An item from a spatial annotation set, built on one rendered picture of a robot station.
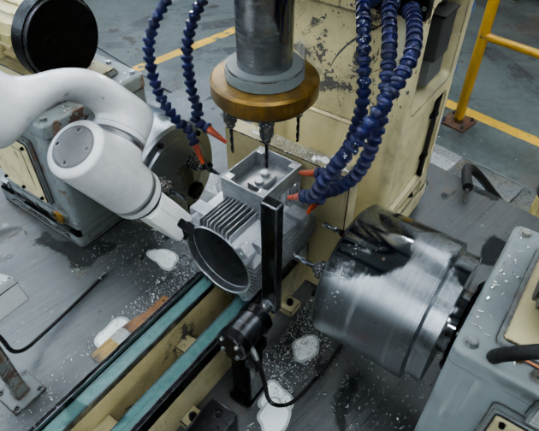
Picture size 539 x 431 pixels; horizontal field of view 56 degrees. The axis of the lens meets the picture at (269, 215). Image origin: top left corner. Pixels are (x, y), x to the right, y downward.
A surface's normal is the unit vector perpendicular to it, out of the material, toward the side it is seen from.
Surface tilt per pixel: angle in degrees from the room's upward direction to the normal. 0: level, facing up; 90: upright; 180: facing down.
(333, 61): 90
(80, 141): 29
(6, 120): 82
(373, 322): 65
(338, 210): 90
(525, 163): 0
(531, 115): 0
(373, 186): 90
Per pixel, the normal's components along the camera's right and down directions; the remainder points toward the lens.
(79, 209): 0.81, 0.40
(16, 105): 0.77, 0.07
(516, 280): 0.00, -0.72
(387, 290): -0.40, -0.15
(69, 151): -0.29, -0.35
